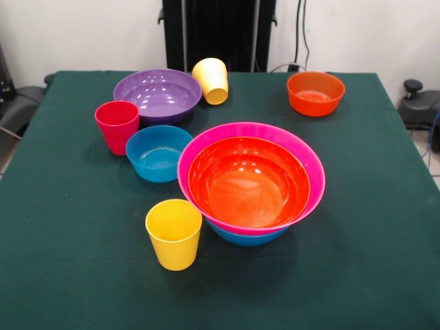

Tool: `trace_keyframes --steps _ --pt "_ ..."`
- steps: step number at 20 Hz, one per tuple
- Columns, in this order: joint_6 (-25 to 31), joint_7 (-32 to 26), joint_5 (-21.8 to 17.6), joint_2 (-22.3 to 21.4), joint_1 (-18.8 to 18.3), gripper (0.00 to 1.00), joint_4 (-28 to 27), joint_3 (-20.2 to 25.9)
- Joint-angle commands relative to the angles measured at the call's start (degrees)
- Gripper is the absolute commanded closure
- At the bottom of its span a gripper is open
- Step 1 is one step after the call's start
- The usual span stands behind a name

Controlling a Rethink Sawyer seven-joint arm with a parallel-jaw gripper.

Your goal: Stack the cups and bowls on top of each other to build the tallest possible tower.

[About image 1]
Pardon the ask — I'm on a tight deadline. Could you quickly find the purple plastic bowl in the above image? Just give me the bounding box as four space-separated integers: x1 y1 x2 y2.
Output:
113 68 203 125

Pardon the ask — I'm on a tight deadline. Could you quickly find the red plastic cup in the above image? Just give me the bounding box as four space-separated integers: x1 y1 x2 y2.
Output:
94 100 141 157

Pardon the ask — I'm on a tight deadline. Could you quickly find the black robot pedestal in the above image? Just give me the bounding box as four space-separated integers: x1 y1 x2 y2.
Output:
157 0 278 73

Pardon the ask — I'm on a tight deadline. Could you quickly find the large blue plastic bowl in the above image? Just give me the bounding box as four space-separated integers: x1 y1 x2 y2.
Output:
206 219 289 248

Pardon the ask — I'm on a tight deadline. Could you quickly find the black padded equipment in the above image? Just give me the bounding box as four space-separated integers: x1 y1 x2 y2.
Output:
0 85 47 138

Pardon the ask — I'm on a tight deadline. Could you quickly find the pink plastic bowl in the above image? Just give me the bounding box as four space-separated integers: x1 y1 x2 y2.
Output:
177 121 327 237

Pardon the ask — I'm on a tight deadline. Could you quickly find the dark green tablecloth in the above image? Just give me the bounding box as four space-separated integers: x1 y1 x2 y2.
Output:
0 70 440 330

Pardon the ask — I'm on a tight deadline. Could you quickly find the black wall cable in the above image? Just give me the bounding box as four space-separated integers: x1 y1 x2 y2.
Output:
301 0 311 69
294 0 301 67

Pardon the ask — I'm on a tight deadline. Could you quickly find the large orange plastic bowl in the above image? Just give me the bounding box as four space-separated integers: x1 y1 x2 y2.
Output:
187 136 311 229

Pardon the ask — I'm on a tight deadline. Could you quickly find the dark device box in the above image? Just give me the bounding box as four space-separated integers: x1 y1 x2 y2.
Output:
0 44 14 101

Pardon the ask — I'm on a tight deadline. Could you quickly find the small orange plastic bowl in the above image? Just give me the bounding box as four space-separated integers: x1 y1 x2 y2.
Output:
287 71 346 118

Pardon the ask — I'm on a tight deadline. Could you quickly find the blue cable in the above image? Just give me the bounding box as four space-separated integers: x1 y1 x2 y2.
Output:
424 109 440 169

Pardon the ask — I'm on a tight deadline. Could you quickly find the yellow plastic cup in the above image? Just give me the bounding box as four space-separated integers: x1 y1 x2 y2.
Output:
201 81 230 106
191 57 229 92
144 199 204 272

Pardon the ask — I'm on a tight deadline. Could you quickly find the small blue plastic bowl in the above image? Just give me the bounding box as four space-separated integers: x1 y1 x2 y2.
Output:
125 124 194 183

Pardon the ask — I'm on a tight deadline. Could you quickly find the black equipment base with knob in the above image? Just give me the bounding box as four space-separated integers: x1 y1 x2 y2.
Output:
397 79 440 130

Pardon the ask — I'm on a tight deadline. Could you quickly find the grey cable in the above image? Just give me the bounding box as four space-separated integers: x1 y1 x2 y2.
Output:
269 63 308 74

